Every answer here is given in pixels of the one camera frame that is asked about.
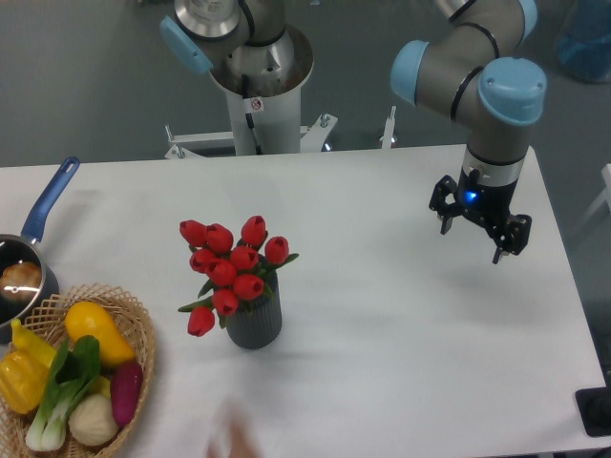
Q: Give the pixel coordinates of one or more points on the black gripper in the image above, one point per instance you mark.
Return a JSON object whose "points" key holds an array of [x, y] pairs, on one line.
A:
{"points": [[486, 206]]}

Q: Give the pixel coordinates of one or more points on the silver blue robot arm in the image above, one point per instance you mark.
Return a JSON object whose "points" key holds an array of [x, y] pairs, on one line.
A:
{"points": [[471, 77]]}

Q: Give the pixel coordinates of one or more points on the grey ribbed vase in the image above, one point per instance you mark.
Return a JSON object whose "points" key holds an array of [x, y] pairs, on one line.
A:
{"points": [[258, 320]]}

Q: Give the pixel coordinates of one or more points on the blurred human hand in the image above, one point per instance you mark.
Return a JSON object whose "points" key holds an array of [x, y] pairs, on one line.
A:
{"points": [[231, 435]]}

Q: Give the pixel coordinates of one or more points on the blue translucent container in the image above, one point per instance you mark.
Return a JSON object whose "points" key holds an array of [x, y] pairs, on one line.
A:
{"points": [[582, 47]]}

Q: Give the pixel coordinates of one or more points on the black device at edge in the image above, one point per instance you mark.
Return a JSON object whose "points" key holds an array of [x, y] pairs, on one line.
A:
{"points": [[594, 410]]}

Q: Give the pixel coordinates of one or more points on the red tulip bouquet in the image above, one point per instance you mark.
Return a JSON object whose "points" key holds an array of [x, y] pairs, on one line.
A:
{"points": [[241, 273]]}

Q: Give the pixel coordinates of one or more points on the woven wicker basket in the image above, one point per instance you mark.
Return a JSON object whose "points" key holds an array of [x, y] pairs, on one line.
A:
{"points": [[47, 321]]}

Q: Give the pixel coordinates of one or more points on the purple eggplant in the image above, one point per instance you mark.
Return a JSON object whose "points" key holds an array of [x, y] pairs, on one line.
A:
{"points": [[125, 388]]}

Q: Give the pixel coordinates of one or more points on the yellow squash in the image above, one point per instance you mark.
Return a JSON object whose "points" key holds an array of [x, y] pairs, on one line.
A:
{"points": [[91, 319]]}

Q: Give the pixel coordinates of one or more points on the green bok choy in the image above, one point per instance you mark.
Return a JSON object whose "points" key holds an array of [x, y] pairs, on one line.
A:
{"points": [[62, 391]]}

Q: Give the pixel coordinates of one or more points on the white garlic bulb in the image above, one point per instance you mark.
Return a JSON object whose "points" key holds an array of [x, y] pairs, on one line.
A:
{"points": [[92, 423]]}

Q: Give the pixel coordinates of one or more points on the brown bread roll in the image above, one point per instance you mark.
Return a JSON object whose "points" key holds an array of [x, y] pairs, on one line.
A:
{"points": [[20, 282]]}

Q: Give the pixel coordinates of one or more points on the yellow banana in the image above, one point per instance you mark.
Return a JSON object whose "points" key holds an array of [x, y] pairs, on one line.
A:
{"points": [[27, 341]]}

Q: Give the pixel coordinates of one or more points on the yellow bell pepper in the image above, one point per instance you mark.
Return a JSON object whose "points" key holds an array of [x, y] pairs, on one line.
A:
{"points": [[23, 381]]}

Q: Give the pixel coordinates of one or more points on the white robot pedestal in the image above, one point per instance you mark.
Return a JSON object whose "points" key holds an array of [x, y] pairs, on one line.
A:
{"points": [[263, 90]]}

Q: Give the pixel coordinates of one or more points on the blue handled saucepan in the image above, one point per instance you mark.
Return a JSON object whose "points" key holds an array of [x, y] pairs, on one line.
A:
{"points": [[24, 247]]}

